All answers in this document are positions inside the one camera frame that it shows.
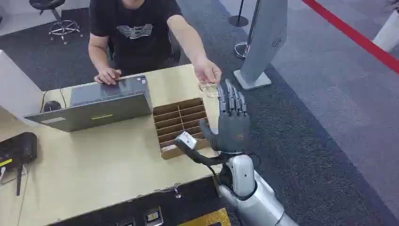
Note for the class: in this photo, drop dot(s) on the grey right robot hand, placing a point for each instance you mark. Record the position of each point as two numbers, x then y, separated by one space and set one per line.
232 131

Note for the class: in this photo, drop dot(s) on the person's right hand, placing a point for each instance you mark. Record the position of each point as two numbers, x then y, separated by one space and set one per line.
107 75

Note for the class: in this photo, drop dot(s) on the person's left hand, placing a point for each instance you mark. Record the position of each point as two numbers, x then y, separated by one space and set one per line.
207 71

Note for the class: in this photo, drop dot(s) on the clear plastic card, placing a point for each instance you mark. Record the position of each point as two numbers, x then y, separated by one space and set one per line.
209 89

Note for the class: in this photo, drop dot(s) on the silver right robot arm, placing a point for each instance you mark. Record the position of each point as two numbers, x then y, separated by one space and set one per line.
246 177

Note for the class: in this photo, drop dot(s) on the grey laptop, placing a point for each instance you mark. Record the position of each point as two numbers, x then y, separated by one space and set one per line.
103 107

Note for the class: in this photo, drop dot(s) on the chrome base stanchion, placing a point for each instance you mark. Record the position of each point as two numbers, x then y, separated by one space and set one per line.
240 51

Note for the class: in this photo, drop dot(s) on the person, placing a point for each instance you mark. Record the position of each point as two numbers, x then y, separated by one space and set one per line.
137 37

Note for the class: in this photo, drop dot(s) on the wooden slotted card box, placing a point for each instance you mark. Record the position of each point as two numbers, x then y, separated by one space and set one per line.
180 124

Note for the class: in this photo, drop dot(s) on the black computer mouse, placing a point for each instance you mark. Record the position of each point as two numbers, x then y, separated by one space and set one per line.
52 106

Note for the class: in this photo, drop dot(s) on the black stool, chrome base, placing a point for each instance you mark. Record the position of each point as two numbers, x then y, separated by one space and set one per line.
60 26

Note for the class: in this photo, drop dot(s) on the grey kiosk stand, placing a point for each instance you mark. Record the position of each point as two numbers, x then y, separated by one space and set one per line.
266 37

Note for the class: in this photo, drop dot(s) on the metal desk lock key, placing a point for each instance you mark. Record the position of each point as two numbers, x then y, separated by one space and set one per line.
177 193

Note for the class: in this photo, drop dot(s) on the white desk partition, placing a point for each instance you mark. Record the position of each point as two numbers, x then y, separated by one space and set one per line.
17 90

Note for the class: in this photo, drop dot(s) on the yellow sheet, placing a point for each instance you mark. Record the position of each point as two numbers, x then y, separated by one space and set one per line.
207 219

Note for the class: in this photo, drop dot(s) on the black router with antenna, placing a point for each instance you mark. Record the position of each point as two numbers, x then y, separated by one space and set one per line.
17 148

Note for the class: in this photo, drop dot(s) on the large silver socket panel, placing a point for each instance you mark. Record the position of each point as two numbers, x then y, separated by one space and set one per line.
153 216

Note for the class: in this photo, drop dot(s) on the small silver socket panel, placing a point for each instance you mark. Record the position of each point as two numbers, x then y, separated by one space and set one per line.
126 223

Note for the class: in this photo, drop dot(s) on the white planter pot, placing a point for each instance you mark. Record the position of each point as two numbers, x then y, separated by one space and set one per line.
388 32

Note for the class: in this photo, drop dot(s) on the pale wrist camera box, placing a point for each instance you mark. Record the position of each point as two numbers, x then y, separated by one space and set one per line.
187 140

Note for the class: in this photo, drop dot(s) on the black stanchion post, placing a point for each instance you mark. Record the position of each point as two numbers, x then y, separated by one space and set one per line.
238 20

